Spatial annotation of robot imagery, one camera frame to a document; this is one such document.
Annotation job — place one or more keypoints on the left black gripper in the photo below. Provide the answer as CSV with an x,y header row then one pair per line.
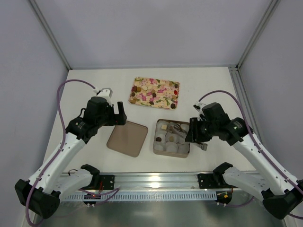
x,y
117,116

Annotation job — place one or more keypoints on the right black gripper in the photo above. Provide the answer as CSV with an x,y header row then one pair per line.
x,y
192,130

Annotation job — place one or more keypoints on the metal tongs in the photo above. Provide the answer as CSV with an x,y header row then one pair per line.
x,y
182,129

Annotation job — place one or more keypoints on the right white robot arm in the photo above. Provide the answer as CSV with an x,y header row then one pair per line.
x,y
278,190

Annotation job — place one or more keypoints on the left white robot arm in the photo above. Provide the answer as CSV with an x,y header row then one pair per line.
x,y
43,192

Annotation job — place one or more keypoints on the beige tin lid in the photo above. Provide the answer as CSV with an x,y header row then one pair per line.
x,y
128,139

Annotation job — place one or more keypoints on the floral tray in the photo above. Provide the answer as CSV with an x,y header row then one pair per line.
x,y
154,93

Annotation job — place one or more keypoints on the beige tin box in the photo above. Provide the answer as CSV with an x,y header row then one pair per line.
x,y
177,148

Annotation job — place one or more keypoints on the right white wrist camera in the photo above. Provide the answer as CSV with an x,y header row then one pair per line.
x,y
199,106

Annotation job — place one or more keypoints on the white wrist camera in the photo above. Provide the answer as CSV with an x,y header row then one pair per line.
x,y
199,106
105,93

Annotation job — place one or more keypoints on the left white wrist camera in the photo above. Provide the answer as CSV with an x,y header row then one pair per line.
x,y
105,93

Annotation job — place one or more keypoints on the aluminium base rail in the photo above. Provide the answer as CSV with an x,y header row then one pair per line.
x,y
149,187

